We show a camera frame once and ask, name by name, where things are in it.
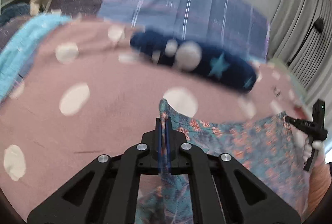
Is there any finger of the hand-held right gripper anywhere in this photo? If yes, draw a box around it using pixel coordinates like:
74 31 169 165
285 116 313 134

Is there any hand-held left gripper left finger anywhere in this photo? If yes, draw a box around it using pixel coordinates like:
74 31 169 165
27 118 163 224

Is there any green pillow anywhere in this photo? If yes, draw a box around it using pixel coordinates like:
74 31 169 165
270 58 310 106

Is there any black floor lamp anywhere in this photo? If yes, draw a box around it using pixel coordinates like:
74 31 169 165
287 18 325 67

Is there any navy star-print pillow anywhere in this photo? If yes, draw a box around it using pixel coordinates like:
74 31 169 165
130 28 258 95

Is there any purple deer-print quilt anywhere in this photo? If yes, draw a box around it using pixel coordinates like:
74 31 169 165
0 15 34 51

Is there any pink polka-dot bedsheet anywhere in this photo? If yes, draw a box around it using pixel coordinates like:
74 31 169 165
0 17 312 222

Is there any light blue blanket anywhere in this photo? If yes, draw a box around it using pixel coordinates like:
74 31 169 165
0 14 73 103

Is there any person's right hand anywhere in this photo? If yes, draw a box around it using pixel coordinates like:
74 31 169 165
302 140 324 165

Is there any teal floral shirt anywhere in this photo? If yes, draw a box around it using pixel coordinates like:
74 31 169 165
136 98 312 224

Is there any blue plaid pillow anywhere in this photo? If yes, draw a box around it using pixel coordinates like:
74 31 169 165
97 0 271 63

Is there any person's right forearm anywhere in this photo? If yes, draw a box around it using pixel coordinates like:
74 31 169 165
309 159 329 217

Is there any grey pleated curtain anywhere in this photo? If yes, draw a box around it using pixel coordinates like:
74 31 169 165
268 0 332 111

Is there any teal fuzzy blanket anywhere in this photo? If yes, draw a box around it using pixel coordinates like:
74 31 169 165
0 2 32 28

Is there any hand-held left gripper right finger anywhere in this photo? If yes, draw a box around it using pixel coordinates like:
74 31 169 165
165 118 302 224

